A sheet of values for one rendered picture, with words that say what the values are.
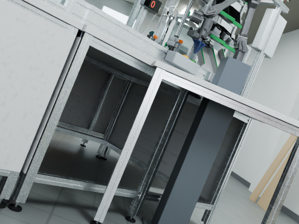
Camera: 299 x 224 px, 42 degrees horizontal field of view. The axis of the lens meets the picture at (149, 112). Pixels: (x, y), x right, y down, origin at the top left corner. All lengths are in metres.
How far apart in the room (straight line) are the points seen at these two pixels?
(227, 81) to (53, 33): 1.00
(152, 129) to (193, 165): 1.22
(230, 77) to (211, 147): 0.40
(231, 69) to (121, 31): 0.66
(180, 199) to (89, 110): 2.01
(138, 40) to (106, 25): 0.21
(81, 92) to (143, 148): 0.92
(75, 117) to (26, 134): 2.21
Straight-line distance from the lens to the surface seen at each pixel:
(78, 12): 1.77
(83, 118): 3.94
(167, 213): 2.19
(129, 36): 1.92
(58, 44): 1.66
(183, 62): 2.10
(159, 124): 3.28
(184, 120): 3.11
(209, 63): 2.57
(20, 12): 1.58
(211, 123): 2.14
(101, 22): 1.82
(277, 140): 6.19
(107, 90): 3.94
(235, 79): 2.18
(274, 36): 4.19
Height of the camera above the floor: 0.65
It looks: 1 degrees down
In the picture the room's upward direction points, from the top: 23 degrees clockwise
